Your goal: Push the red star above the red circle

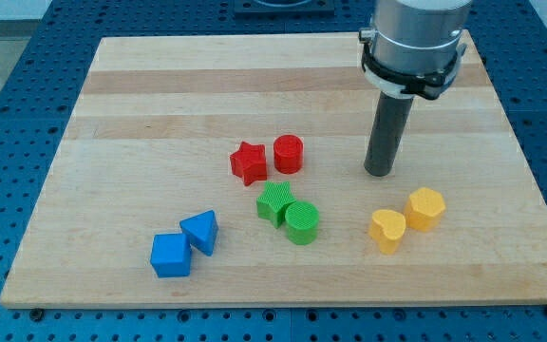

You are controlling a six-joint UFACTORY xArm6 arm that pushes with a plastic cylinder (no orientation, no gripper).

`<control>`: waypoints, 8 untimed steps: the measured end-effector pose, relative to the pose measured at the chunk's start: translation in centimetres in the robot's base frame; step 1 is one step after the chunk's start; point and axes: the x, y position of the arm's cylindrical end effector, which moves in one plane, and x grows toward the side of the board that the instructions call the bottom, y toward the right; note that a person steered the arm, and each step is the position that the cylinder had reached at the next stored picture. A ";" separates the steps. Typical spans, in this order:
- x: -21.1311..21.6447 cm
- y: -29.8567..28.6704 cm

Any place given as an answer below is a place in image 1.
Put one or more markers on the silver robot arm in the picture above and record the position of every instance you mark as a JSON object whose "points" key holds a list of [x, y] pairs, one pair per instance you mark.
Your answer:
{"points": [[412, 47]]}

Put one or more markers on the red star block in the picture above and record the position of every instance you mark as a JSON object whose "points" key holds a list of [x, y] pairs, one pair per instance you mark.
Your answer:
{"points": [[249, 163]]}

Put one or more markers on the green star block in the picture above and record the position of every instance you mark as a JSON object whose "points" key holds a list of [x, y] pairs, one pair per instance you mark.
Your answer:
{"points": [[273, 202]]}

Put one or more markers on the red cylinder block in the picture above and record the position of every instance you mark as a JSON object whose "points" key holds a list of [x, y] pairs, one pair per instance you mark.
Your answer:
{"points": [[288, 154]]}

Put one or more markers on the green cylinder block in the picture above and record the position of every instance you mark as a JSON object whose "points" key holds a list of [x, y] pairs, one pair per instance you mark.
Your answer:
{"points": [[302, 219]]}

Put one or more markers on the wooden board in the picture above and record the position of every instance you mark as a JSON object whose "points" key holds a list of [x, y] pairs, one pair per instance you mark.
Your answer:
{"points": [[149, 143]]}

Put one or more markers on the blue triangle block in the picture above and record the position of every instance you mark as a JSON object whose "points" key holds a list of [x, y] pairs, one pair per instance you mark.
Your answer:
{"points": [[202, 231]]}

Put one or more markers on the yellow heart block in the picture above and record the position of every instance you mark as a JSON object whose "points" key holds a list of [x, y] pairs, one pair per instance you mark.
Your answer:
{"points": [[387, 228]]}

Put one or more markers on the blue cube block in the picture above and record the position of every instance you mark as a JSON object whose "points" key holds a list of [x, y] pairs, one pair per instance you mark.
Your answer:
{"points": [[171, 255]]}

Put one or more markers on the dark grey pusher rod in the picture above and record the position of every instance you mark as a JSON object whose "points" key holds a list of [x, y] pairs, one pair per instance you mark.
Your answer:
{"points": [[388, 127]]}

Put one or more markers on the yellow hexagon block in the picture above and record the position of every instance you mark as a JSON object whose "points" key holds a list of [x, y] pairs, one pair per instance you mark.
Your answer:
{"points": [[424, 209]]}

